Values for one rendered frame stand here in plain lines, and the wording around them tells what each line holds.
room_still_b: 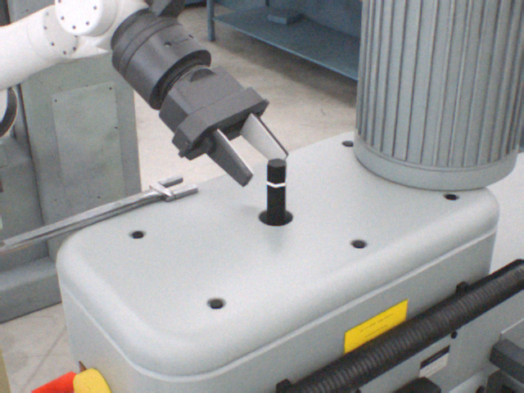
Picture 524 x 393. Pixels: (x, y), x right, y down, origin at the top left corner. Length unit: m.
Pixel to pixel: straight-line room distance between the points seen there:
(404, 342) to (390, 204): 0.16
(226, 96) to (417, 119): 0.21
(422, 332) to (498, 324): 0.27
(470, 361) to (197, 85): 0.52
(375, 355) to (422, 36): 0.33
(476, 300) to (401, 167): 0.17
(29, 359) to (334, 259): 2.94
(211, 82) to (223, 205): 0.13
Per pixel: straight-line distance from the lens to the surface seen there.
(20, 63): 0.96
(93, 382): 0.78
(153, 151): 5.27
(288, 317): 0.70
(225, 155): 0.78
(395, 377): 0.91
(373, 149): 0.91
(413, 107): 0.85
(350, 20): 6.96
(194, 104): 0.79
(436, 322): 0.83
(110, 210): 0.83
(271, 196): 0.80
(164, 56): 0.81
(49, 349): 3.65
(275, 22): 7.15
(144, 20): 0.84
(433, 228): 0.83
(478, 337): 1.04
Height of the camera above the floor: 2.32
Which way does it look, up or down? 30 degrees down
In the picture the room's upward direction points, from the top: straight up
